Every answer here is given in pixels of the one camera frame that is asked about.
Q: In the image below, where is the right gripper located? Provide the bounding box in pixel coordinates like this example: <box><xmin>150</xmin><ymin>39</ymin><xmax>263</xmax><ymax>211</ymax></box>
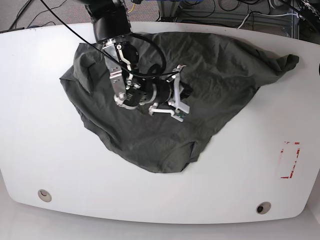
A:
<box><xmin>148</xmin><ymin>64</ymin><xmax>193</xmax><ymax>117</ymax></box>

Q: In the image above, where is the dark grey t-shirt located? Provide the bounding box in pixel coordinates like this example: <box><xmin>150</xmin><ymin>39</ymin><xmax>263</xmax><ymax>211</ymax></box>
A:
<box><xmin>60</xmin><ymin>32</ymin><xmax>299</xmax><ymax>173</ymax></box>

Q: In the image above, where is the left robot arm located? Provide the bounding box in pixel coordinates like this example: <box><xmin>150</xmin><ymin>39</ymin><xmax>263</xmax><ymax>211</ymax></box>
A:
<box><xmin>177</xmin><ymin>0</ymin><xmax>320</xmax><ymax>44</ymax></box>

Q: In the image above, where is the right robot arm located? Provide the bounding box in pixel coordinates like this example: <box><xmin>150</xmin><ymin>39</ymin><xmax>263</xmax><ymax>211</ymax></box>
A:
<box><xmin>81</xmin><ymin>0</ymin><xmax>190</xmax><ymax>122</ymax></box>

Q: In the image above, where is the red tape rectangle marking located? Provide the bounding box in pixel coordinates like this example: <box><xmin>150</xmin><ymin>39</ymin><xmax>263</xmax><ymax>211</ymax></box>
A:
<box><xmin>277</xmin><ymin>141</ymin><xmax>301</xmax><ymax>179</ymax></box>

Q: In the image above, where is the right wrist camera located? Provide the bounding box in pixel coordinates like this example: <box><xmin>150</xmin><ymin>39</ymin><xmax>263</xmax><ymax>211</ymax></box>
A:
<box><xmin>173</xmin><ymin>109</ymin><xmax>186</xmax><ymax>123</ymax></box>

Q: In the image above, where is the white cable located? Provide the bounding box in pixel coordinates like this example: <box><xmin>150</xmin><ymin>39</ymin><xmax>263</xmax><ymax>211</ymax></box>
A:
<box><xmin>236</xmin><ymin>10</ymin><xmax>301</xmax><ymax>30</ymax></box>

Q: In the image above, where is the right table cable grommet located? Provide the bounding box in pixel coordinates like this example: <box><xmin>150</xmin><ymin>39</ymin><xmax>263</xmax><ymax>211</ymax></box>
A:
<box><xmin>256</xmin><ymin>202</ymin><xmax>272</xmax><ymax>215</ymax></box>

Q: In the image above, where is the table cable grommet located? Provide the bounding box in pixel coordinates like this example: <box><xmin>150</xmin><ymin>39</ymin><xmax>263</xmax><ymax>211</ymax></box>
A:
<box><xmin>37</xmin><ymin>189</ymin><xmax>52</xmax><ymax>203</ymax></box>
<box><xmin>256</xmin><ymin>202</ymin><xmax>272</xmax><ymax>215</ymax></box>

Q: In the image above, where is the left table cable grommet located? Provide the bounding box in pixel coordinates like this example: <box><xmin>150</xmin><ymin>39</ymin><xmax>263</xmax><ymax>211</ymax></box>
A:
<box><xmin>37</xmin><ymin>189</ymin><xmax>52</xmax><ymax>203</ymax></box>

